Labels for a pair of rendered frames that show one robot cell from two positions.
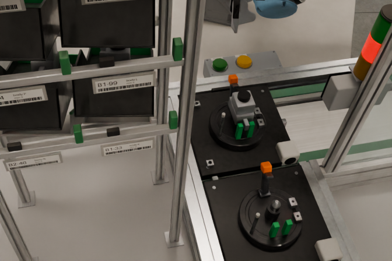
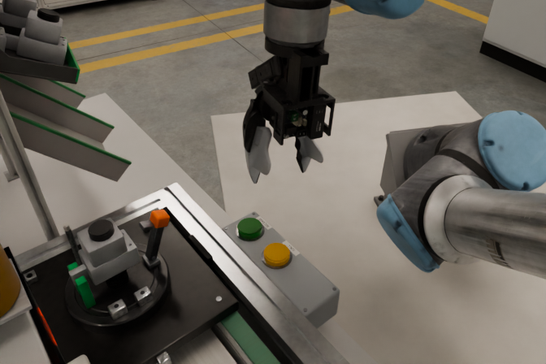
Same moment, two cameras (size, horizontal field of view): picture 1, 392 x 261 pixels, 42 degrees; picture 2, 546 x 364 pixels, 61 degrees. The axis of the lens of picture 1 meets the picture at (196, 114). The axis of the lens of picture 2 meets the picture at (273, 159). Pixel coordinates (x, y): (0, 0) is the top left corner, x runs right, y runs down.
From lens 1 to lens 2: 1.11 m
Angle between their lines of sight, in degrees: 50
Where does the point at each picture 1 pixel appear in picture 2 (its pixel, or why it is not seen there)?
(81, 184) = not seen: hidden behind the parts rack
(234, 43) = (363, 259)
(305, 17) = (532, 342)
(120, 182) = not seen: hidden behind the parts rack
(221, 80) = (221, 241)
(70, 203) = (12, 205)
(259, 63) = (291, 278)
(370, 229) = not seen: outside the picture
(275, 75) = (280, 312)
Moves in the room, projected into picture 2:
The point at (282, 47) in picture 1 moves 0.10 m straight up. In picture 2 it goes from (415, 330) to (429, 291)
